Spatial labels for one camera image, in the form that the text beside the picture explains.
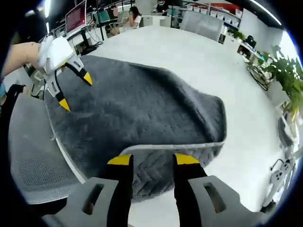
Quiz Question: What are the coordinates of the grey fluffy towel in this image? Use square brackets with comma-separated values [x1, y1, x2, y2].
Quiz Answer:
[45, 54, 228, 203]

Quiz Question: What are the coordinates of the person's left hand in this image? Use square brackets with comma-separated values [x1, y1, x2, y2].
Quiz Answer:
[37, 36, 54, 70]

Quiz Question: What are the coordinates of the black monitor stand base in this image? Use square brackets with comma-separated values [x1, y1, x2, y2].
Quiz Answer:
[81, 44, 98, 56]

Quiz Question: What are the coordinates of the computer monitor with red screen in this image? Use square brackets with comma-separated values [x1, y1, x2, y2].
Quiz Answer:
[65, 0, 87, 34]

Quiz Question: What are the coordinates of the white game controller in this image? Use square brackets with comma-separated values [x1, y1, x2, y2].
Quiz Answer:
[280, 159, 292, 176]
[271, 170, 286, 191]

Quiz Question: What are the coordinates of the shelf with white bins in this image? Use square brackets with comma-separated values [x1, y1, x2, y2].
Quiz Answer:
[182, 2, 244, 26]

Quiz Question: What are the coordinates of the potted green plant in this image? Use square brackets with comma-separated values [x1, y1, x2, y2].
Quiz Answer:
[259, 46, 303, 119]

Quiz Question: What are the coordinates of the small green plant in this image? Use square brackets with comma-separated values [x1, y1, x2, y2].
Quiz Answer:
[227, 27, 247, 42]

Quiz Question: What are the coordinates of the black cable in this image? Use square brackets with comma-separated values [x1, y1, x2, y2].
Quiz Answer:
[246, 61, 272, 91]

